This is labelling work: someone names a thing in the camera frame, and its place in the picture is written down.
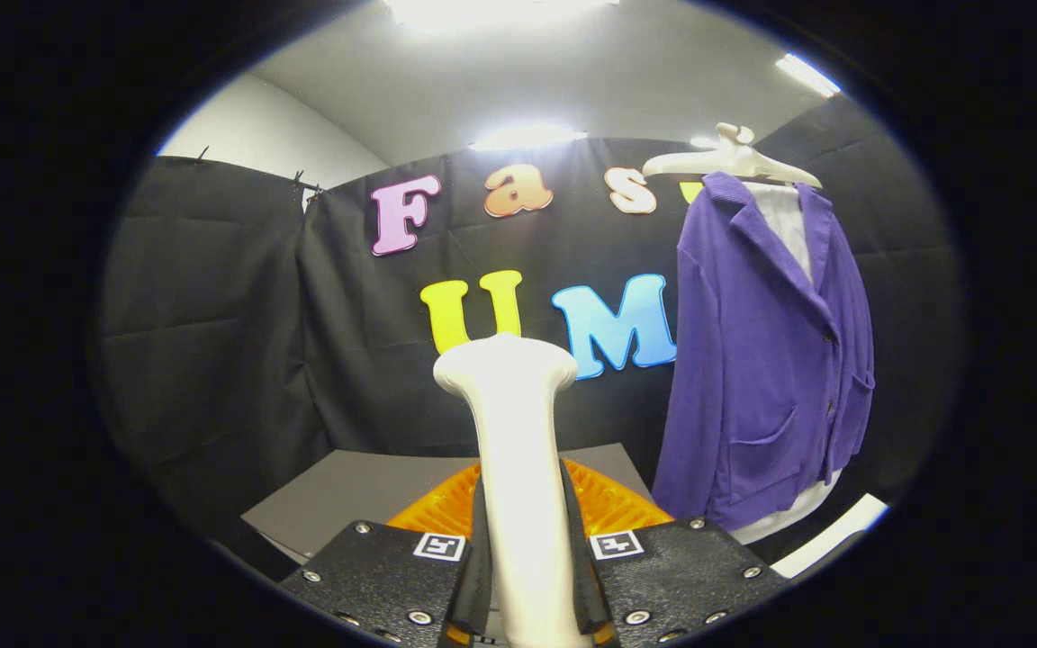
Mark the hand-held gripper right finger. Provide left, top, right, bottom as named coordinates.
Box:
left=560, top=458, right=792, bottom=648

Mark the grey cabinet with dark top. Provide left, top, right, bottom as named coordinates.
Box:
left=241, top=443, right=654, bottom=566

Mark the long strip ceiling light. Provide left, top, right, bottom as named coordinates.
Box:
left=470, top=124, right=588, bottom=152

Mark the cream plastic clothes hanger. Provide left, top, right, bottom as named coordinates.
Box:
left=643, top=122, right=824, bottom=190

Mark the double panel ceiling light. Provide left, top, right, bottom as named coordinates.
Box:
left=775, top=52, right=842, bottom=98

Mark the white flat panel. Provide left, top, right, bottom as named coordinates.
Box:
left=769, top=493, right=890, bottom=579

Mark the purple jacket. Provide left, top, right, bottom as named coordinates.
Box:
left=652, top=171, right=876, bottom=532

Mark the white garment steamer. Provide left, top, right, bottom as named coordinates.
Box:
left=433, top=333, right=593, bottom=648

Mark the white shirt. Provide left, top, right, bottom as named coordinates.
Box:
left=730, top=180, right=843, bottom=546

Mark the large round ceiling light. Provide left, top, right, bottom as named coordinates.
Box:
left=383, top=0, right=618, bottom=32

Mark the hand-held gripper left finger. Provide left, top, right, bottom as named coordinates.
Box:
left=279, top=463, right=494, bottom=648

